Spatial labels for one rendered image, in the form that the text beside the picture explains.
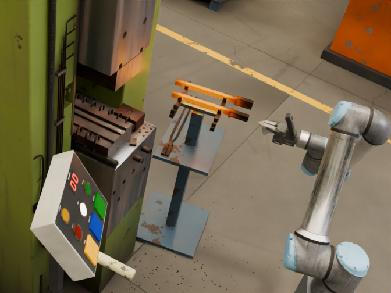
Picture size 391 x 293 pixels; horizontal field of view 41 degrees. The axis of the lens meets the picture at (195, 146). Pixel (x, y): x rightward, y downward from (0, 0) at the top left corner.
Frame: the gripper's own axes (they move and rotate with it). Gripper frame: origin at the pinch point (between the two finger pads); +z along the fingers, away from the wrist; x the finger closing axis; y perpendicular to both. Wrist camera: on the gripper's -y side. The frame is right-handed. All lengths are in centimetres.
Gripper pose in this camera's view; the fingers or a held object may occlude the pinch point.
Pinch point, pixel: (260, 121)
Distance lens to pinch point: 262.3
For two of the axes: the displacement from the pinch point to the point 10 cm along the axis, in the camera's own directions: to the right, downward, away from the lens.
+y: -1.9, 7.5, 6.3
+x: 2.7, -5.8, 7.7
